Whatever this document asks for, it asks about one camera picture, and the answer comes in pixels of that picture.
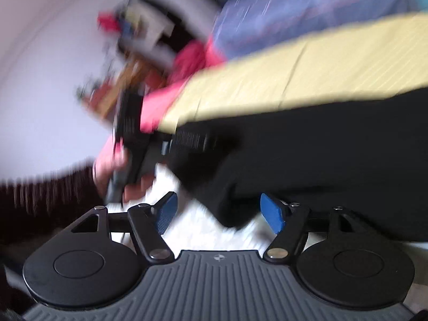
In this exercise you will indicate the yellow quilted blanket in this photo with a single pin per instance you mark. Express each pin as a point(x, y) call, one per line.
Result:
point(301, 70)

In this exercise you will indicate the white grey patterned bed sheet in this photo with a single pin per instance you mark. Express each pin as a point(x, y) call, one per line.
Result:
point(200, 227)

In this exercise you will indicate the pink bed sheet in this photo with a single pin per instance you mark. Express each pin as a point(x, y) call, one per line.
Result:
point(160, 107)

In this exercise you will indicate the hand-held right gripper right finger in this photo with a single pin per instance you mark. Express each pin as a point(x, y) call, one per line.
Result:
point(272, 214)

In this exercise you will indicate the wooden shelf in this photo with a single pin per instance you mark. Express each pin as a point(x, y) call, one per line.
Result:
point(110, 97)

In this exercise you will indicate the black pants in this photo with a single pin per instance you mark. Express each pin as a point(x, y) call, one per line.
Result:
point(317, 160)

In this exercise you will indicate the hanging clothes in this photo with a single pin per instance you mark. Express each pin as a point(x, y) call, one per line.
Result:
point(147, 30)

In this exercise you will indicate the blue plaid quilt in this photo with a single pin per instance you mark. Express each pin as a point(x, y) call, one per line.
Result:
point(301, 13)

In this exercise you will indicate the pile of red clothes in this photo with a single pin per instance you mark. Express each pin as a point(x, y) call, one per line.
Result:
point(190, 60)

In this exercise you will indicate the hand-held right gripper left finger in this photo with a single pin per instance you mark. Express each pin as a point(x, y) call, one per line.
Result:
point(167, 212)

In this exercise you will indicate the person's left forearm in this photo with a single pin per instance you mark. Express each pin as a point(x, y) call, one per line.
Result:
point(50, 200)

